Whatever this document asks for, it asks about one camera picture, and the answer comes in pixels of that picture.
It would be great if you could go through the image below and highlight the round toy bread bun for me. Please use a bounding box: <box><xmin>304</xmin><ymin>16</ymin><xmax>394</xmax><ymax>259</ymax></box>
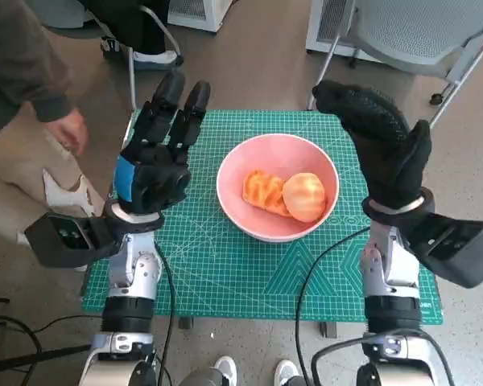
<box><xmin>281</xmin><ymin>171</ymin><xmax>327</xmax><ymax>223</ymax></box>

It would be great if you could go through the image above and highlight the person's hand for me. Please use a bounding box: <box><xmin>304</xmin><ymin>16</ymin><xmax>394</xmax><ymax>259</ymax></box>
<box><xmin>50</xmin><ymin>108</ymin><xmax>89</xmax><ymax>157</ymax></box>

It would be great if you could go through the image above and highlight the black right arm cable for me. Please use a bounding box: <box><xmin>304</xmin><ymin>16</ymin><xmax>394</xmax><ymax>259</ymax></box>
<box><xmin>295</xmin><ymin>227</ymin><xmax>456</xmax><ymax>386</ymax></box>

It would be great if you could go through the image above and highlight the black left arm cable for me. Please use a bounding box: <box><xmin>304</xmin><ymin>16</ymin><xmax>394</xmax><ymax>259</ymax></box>
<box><xmin>155</xmin><ymin>240</ymin><xmax>176</xmax><ymax>386</ymax></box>

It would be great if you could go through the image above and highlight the black floor cable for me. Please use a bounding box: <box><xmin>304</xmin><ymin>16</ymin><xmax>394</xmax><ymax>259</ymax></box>
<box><xmin>0</xmin><ymin>313</ymin><xmax>93</xmax><ymax>363</ymax></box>

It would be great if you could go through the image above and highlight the pink bowl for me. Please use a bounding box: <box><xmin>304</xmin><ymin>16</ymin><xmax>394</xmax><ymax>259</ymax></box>
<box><xmin>216</xmin><ymin>133</ymin><xmax>341</xmax><ymax>244</ymax></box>

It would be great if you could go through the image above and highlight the grey mesh-back chair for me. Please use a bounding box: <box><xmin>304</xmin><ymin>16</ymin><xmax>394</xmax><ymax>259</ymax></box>
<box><xmin>305</xmin><ymin>0</ymin><xmax>483</xmax><ymax>129</ymax></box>

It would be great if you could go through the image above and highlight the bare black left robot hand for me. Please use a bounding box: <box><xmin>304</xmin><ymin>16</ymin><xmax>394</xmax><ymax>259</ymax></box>
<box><xmin>113</xmin><ymin>70</ymin><xmax>212</xmax><ymax>216</ymax></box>

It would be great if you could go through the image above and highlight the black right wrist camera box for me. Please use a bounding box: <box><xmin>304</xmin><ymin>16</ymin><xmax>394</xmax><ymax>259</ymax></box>
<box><xmin>406</xmin><ymin>212</ymin><xmax>483</xmax><ymax>289</ymax></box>

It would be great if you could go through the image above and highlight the white shoe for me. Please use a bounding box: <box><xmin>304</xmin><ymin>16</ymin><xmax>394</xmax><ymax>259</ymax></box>
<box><xmin>213</xmin><ymin>355</ymin><xmax>238</xmax><ymax>386</ymax></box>
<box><xmin>274</xmin><ymin>359</ymin><xmax>299</xmax><ymax>386</ymax></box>

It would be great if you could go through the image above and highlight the white appliance with grille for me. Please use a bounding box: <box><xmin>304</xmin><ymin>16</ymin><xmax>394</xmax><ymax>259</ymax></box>
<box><xmin>305</xmin><ymin>0</ymin><xmax>383</xmax><ymax>61</ymax></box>

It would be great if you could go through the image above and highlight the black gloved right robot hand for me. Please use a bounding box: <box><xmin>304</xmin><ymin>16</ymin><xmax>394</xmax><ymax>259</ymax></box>
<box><xmin>312</xmin><ymin>80</ymin><xmax>433</xmax><ymax>210</ymax></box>

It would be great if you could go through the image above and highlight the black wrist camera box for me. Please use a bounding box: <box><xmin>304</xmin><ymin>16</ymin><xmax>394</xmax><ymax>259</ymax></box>
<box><xmin>23</xmin><ymin>211</ymin><xmax>124</xmax><ymax>269</ymax></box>
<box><xmin>406</xmin><ymin>212</ymin><xmax>483</xmax><ymax>289</ymax></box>

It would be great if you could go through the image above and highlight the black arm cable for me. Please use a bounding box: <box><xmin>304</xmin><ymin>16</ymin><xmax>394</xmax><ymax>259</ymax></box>
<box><xmin>155</xmin><ymin>240</ymin><xmax>176</xmax><ymax>386</ymax></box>
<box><xmin>295</xmin><ymin>227</ymin><xmax>456</xmax><ymax>386</ymax></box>

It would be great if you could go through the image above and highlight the grey chair with metal frame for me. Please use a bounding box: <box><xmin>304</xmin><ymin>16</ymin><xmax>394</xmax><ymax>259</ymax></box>
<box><xmin>35</xmin><ymin>0</ymin><xmax>184</xmax><ymax>109</ymax></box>

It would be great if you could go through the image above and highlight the green cutting mat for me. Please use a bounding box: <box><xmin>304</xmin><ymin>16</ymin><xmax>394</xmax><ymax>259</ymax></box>
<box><xmin>81</xmin><ymin>108</ymin><xmax>444</xmax><ymax>326</ymax></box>

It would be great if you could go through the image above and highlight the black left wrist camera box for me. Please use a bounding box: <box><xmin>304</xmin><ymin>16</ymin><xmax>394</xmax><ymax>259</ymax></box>
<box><xmin>23</xmin><ymin>211</ymin><xmax>124</xmax><ymax>269</ymax></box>

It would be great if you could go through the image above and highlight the black floor bar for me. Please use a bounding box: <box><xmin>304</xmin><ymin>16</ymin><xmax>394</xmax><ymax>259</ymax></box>
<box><xmin>0</xmin><ymin>346</ymin><xmax>92</xmax><ymax>373</ymax></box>

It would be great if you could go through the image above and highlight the rectangular toy bread loaf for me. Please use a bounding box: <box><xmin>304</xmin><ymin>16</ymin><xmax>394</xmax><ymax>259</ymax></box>
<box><xmin>241</xmin><ymin>169</ymin><xmax>293</xmax><ymax>218</ymax></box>

